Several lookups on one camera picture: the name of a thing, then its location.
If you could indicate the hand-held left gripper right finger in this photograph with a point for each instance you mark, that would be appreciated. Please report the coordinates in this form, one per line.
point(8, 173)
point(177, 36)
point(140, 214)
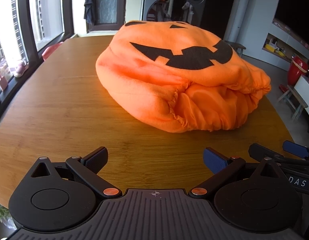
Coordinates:
point(215, 161)

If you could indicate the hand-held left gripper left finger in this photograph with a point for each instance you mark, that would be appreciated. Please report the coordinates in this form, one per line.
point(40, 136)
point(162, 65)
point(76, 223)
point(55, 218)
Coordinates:
point(95, 160)

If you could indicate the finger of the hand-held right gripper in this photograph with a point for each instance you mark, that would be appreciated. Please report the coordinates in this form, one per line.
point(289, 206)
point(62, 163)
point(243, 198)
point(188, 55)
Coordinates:
point(267, 152)
point(295, 149)

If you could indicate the orange pumpkin costume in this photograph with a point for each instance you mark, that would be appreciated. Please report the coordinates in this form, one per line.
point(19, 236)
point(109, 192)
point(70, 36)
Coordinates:
point(149, 80)

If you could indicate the small grey wooden stool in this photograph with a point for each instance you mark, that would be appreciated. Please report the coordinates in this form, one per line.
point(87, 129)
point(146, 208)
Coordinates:
point(293, 97)

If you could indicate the red vase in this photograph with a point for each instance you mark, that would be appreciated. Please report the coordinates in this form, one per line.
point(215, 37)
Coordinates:
point(295, 72)

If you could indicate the yellow box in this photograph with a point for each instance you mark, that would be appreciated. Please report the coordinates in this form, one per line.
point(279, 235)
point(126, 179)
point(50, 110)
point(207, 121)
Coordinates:
point(269, 48)

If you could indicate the green potted plant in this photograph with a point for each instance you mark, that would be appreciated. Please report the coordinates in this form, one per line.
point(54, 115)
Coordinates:
point(0, 215)

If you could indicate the dark wooden stool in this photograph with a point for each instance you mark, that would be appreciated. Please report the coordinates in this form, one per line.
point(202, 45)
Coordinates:
point(238, 45)

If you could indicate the pink shoe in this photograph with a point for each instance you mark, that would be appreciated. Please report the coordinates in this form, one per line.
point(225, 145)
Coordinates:
point(20, 68)

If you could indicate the small pink object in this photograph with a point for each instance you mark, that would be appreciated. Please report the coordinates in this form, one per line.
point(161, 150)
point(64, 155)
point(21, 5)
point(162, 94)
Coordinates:
point(2, 81)

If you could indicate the black television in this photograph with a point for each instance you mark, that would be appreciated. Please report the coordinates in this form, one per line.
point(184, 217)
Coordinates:
point(297, 10)

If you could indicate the tall black panel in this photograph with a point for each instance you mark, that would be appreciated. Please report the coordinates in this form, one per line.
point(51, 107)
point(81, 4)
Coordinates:
point(217, 5)

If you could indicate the dark hanging cloth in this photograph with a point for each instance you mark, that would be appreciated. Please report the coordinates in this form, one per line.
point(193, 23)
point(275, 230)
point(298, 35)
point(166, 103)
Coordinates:
point(89, 5)

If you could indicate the frosted glass window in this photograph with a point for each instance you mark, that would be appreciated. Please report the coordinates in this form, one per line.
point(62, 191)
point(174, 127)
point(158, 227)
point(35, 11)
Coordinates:
point(108, 2)

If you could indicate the black window frame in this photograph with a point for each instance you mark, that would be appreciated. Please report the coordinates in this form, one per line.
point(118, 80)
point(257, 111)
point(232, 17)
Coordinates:
point(29, 17)

